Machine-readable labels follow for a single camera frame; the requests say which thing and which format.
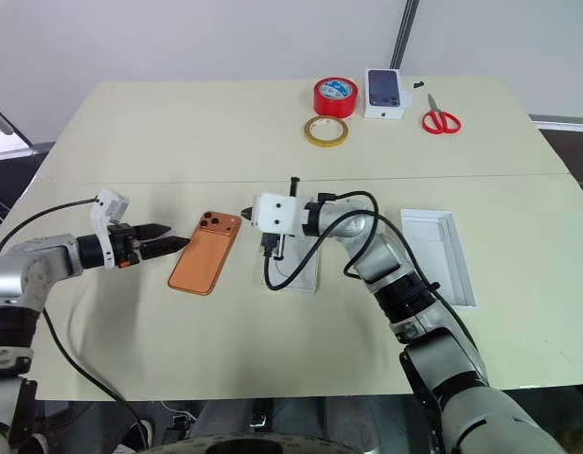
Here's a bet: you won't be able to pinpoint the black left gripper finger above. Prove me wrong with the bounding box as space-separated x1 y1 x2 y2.
132 223 172 240
139 236 191 260

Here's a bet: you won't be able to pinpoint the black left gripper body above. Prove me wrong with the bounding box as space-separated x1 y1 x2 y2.
109 224 144 270

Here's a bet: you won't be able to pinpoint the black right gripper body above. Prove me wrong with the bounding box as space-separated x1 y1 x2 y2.
260 232 287 262

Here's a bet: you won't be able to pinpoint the orange smartphone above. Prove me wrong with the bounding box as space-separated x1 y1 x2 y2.
167 210 243 297

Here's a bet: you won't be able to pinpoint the white phone box base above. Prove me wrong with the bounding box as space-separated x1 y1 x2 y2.
261 234 322 296

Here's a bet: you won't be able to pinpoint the orange phone box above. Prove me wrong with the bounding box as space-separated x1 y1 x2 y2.
398 207 478 308

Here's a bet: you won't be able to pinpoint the white box with dark phone print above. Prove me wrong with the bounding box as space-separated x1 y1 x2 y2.
363 67 412 121

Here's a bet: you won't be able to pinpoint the yellow clear tape roll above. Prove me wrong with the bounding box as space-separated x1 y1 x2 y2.
303 115 351 149

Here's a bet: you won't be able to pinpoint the red tape roll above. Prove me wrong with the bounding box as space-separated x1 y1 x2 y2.
312 78 359 117

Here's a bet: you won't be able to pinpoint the grey metal pole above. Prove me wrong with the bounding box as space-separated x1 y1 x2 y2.
389 0 421 71

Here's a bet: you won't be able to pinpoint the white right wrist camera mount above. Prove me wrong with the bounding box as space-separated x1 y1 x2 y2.
251 192 306 236

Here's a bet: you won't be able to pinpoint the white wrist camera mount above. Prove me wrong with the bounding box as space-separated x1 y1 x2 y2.
90 188 131 271
251 192 306 236

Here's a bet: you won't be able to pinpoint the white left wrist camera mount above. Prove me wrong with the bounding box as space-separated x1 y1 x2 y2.
90 188 131 271

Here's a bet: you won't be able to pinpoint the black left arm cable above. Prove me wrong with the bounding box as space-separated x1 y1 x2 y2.
0 197 153 449

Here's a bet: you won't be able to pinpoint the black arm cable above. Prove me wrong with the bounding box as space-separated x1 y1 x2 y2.
260 189 489 379
0 197 153 449

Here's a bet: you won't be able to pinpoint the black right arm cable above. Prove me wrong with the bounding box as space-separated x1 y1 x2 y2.
260 189 489 379

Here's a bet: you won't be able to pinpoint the red handled scissors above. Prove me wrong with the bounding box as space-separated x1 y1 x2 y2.
421 93 463 136

